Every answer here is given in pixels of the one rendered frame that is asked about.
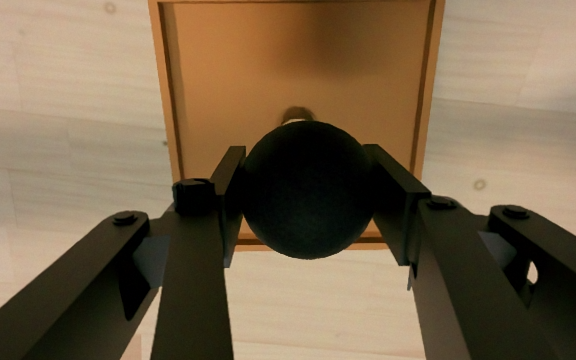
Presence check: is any orange shallow tray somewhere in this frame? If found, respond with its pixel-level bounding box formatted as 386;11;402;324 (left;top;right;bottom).
147;0;446;184

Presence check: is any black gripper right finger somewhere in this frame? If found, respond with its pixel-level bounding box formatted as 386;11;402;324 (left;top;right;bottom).
362;144;576;360

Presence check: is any black ball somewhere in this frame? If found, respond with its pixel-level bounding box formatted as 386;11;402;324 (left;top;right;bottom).
239;120;378;260

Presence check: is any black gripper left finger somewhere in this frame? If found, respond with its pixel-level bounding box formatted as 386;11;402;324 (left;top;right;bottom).
0;146;246;360

